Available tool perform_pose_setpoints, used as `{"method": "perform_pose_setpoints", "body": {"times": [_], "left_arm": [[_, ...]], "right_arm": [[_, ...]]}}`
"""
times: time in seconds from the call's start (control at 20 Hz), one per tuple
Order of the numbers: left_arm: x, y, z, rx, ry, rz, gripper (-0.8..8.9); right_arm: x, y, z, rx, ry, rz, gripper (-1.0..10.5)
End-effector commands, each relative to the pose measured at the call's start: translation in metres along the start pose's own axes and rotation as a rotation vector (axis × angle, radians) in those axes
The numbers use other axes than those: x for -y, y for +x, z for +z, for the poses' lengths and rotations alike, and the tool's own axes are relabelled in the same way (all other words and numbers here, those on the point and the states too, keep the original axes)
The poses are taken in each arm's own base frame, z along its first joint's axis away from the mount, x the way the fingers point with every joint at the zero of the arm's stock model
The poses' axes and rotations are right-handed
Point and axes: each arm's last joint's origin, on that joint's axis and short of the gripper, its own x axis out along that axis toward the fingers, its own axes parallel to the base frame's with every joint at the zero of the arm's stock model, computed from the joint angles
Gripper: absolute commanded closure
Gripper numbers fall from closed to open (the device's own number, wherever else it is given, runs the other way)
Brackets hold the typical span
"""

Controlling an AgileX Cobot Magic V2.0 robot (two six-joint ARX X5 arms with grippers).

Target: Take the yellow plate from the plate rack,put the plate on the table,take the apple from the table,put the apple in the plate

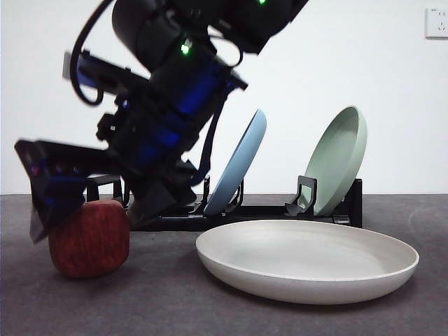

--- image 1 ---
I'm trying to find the red yellow apple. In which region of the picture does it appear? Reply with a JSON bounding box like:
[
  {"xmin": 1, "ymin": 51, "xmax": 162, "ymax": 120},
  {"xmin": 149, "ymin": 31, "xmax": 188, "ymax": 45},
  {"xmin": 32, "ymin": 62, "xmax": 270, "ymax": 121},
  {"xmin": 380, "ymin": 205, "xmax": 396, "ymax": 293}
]
[{"xmin": 48, "ymin": 199, "xmax": 131, "ymax": 279}]

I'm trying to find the pale yellow cream plate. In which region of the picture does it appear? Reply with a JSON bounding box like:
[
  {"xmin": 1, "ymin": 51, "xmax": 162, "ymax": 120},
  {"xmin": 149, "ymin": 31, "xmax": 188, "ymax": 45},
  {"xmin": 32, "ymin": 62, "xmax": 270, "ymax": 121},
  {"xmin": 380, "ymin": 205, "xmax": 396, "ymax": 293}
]
[{"xmin": 195, "ymin": 219, "xmax": 420, "ymax": 305}]

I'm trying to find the blue plate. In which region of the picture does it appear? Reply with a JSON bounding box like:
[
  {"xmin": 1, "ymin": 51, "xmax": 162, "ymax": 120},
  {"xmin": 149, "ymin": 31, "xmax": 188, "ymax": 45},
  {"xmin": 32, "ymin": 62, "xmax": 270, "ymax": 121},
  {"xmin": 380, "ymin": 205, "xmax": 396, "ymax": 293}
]
[{"xmin": 202, "ymin": 108, "xmax": 267, "ymax": 216}]

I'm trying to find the black plate rack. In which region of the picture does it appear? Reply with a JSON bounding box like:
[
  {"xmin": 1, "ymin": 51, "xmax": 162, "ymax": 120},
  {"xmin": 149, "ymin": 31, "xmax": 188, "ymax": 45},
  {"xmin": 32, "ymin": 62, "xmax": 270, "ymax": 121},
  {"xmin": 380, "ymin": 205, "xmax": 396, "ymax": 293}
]
[{"xmin": 83, "ymin": 174, "xmax": 363, "ymax": 232}]

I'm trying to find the green plate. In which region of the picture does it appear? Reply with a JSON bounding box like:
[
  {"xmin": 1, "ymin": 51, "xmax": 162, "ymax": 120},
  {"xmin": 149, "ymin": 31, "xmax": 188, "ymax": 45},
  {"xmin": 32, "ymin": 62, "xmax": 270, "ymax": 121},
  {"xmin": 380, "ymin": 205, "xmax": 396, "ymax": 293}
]
[{"xmin": 303, "ymin": 106, "xmax": 368, "ymax": 216}]

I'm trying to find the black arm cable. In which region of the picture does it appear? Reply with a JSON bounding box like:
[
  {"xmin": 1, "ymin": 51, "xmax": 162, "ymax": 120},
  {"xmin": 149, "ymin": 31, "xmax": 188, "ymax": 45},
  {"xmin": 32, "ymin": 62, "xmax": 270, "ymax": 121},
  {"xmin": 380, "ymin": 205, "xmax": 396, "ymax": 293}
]
[
  {"xmin": 69, "ymin": 0, "xmax": 116, "ymax": 106},
  {"xmin": 199, "ymin": 99, "xmax": 229, "ymax": 181}
]

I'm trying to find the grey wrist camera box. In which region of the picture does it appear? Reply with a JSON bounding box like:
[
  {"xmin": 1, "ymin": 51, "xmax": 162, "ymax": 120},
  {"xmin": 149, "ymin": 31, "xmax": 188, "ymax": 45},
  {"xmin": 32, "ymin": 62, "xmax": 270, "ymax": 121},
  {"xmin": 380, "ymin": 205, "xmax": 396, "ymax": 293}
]
[{"xmin": 62, "ymin": 50, "xmax": 152, "ymax": 96}]

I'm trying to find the white wall socket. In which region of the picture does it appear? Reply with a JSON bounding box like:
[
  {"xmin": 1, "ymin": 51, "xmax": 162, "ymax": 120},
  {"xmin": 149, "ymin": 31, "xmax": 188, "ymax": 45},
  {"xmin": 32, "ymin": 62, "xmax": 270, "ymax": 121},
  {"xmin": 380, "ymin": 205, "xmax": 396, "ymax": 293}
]
[{"xmin": 425, "ymin": 6, "xmax": 448, "ymax": 40}]

